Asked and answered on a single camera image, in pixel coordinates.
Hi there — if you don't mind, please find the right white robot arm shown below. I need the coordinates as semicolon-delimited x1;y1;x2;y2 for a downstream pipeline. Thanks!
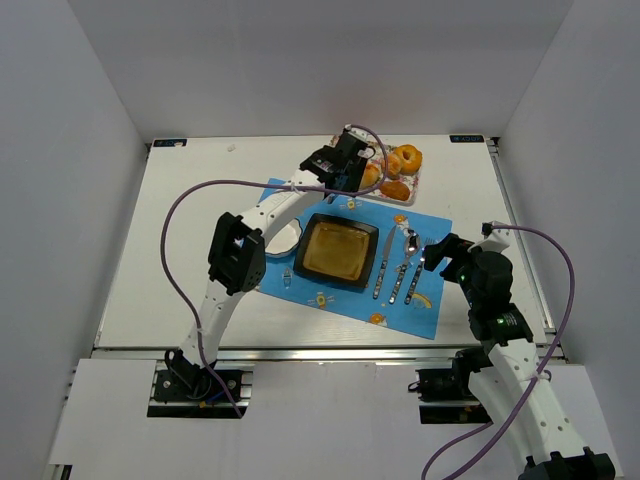
423;224;616;479

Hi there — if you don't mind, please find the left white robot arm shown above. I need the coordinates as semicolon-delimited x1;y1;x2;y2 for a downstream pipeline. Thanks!
180;125;377;368

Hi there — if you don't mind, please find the large orange twisted bread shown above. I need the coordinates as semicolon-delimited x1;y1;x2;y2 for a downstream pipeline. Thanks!
359;162;381;190

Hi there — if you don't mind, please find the blue cartoon placemat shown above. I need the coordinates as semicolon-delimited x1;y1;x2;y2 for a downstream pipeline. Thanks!
259;197;453;339

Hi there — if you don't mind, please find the small round roll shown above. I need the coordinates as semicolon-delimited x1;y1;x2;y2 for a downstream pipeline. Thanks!
381;153;404;179

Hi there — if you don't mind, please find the brown flaky pastry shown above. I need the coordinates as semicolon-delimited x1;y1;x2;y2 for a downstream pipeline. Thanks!
379;181;411;202

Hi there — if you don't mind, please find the floral rectangular tray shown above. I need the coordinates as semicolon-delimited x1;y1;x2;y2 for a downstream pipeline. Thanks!
345;125;422;205

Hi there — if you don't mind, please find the black square plate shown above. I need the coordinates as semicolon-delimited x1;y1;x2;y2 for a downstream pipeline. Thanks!
293;213;379;290

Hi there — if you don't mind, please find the white scalloped bowl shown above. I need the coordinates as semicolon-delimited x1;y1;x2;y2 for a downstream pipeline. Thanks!
265;218;303;258

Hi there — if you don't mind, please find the right blue table label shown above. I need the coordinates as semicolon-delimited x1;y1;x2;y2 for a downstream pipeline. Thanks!
449;134;485;143

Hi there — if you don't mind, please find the blue table label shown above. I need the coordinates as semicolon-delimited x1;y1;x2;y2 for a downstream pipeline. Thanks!
449;134;485;143
152;138;187;148

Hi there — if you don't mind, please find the left blue table label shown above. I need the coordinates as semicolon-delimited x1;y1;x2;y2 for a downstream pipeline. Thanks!
152;138;187;148

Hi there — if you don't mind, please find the fork with patterned handle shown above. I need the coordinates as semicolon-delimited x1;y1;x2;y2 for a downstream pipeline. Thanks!
404;237;435;305

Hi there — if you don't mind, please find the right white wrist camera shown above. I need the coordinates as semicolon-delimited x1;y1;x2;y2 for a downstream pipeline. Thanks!
480;222;511;253

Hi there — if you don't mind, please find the spoon with patterned handle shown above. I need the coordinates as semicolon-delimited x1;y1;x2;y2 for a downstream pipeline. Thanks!
389;229;421;305

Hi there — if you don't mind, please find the knife with patterned handle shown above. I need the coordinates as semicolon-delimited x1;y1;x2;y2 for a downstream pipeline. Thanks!
372;226;397;300

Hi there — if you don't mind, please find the bagel ring bread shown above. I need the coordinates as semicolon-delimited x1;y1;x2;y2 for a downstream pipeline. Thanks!
393;144;423;175

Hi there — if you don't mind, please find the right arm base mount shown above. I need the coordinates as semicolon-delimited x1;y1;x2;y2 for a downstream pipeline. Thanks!
407;347;492;425

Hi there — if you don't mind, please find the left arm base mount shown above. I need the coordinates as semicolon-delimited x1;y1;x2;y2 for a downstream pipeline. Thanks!
147;349;251;420

